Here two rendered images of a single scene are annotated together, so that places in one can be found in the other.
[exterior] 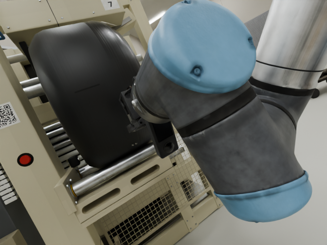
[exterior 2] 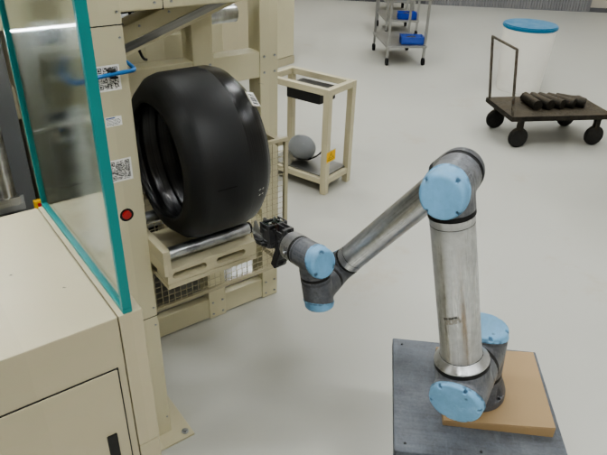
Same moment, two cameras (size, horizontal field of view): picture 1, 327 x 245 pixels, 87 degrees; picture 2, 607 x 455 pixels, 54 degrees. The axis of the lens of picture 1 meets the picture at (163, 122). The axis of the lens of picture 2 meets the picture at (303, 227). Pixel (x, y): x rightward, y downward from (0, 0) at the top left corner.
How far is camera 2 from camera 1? 1.59 m
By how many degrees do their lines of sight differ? 29
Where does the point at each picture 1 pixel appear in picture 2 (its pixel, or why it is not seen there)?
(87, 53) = (236, 156)
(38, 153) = (138, 210)
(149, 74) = (301, 261)
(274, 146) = (326, 293)
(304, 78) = (352, 268)
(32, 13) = not seen: outside the picture
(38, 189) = (128, 244)
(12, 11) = not seen: outside the picture
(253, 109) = (326, 283)
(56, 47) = (213, 145)
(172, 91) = (306, 271)
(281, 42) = (350, 255)
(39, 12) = not seen: outside the picture
